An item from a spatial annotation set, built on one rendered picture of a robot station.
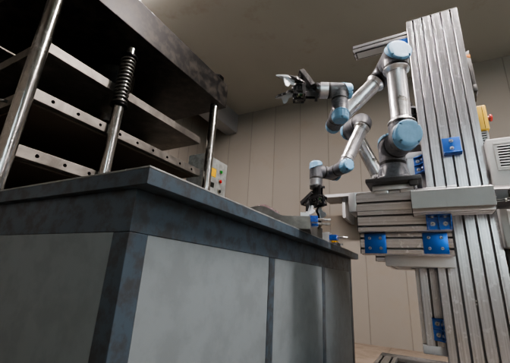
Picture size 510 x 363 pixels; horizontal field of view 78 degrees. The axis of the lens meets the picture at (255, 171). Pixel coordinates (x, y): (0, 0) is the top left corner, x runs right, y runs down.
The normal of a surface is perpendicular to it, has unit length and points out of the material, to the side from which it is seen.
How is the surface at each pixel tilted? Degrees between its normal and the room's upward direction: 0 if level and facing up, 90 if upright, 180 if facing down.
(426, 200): 90
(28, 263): 90
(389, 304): 90
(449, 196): 90
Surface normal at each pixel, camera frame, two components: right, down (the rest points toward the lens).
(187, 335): 0.88, -0.11
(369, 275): -0.47, -0.31
